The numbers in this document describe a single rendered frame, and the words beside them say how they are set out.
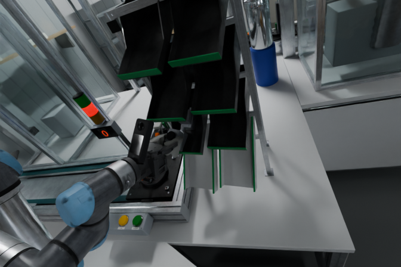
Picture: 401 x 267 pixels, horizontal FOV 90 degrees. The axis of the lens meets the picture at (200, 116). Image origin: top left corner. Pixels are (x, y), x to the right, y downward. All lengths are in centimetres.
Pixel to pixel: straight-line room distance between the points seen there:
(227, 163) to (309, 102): 69
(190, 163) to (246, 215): 31
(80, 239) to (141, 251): 52
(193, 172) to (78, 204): 50
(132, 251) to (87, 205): 61
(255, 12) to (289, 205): 98
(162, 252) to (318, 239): 58
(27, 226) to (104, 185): 42
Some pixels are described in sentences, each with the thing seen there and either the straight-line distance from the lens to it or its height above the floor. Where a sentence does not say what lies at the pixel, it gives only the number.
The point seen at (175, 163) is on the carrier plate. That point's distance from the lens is 103.
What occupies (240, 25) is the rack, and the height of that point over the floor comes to 153.
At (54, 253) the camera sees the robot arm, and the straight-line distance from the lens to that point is 54.
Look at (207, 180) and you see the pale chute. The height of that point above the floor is 101.
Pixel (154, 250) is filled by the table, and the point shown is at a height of 86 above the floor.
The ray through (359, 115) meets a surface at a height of 71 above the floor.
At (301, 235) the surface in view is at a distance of 89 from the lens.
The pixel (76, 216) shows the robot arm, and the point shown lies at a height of 141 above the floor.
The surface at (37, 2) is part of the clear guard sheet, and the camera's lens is 213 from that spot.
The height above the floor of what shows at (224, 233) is 86.
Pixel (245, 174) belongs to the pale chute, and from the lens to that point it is 81.
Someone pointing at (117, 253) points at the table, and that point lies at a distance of 111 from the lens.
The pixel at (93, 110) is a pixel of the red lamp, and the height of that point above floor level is 133.
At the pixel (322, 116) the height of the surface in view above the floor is 74.
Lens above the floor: 170
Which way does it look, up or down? 37 degrees down
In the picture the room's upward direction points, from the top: 23 degrees counter-clockwise
